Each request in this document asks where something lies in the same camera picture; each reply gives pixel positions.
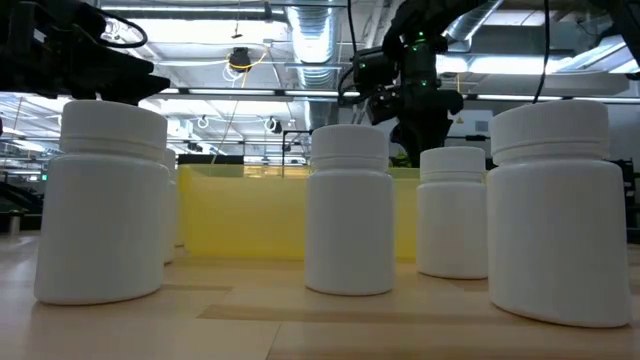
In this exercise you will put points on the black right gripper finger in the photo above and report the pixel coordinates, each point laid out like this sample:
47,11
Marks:
422,142

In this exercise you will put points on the white plastic pill bottle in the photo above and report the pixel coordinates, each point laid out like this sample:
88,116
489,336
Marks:
100,210
171,210
557,225
450,220
350,215

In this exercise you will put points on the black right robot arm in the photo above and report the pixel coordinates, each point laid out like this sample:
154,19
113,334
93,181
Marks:
425,25

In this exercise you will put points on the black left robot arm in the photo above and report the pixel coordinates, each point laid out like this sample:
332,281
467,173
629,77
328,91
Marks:
40,45

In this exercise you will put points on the yellow plastic basket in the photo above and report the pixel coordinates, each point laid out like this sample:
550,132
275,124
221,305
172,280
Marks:
240,215

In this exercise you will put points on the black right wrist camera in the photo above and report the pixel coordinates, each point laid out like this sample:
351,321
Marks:
375,70

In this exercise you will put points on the silver ventilation duct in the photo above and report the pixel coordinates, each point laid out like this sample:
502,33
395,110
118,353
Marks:
475,20
315,45

